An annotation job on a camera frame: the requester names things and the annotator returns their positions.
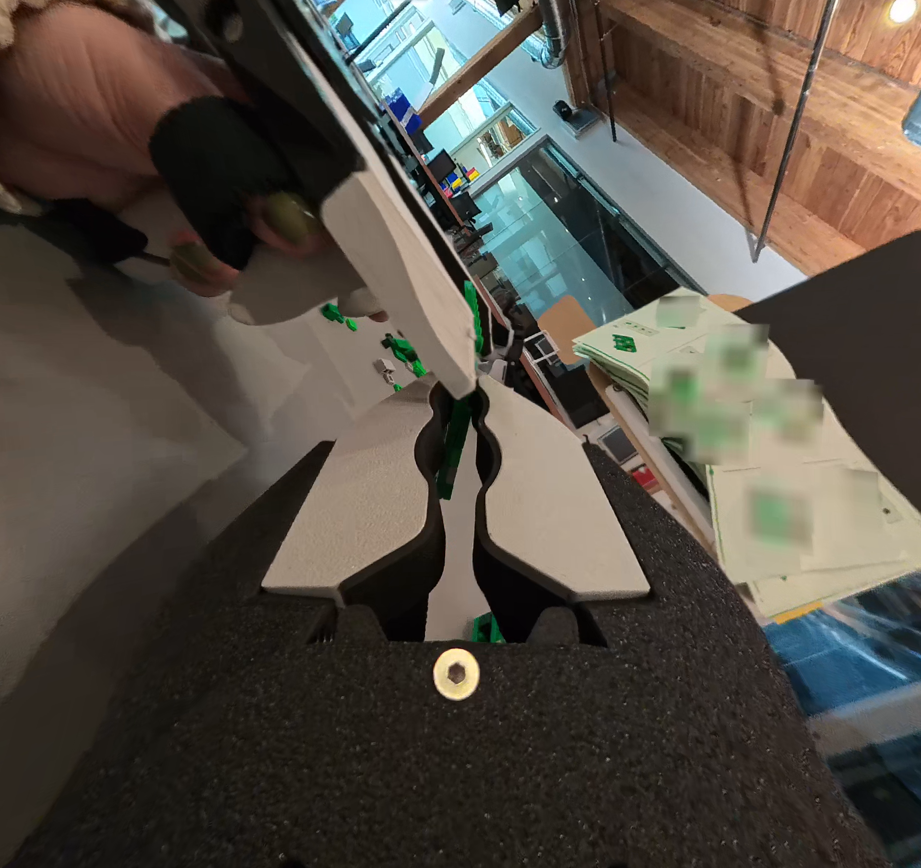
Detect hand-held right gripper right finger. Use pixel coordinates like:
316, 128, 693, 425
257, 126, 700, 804
471, 376, 653, 630

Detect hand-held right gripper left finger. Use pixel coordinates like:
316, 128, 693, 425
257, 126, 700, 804
261, 377, 449, 608

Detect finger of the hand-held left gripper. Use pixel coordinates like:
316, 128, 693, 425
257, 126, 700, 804
320, 163, 482, 401

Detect green lego plate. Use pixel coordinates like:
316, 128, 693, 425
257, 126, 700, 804
434, 280, 496, 503

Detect scattered green lego bricks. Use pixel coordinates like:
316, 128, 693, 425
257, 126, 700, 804
320, 301, 433, 381

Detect person's left hand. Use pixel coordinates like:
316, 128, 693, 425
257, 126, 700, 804
0, 3, 322, 298

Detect open instruction book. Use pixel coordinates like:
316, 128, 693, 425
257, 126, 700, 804
572, 291, 921, 621

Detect black panel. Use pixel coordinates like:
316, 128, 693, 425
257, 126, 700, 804
733, 229, 921, 513

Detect metal ceiling pole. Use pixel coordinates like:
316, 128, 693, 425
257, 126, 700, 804
751, 0, 869, 263

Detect wall mounted camera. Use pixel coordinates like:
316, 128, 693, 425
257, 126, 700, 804
552, 98, 603, 137

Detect metal ventilation duct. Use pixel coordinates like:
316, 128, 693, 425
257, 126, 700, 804
524, 0, 577, 69

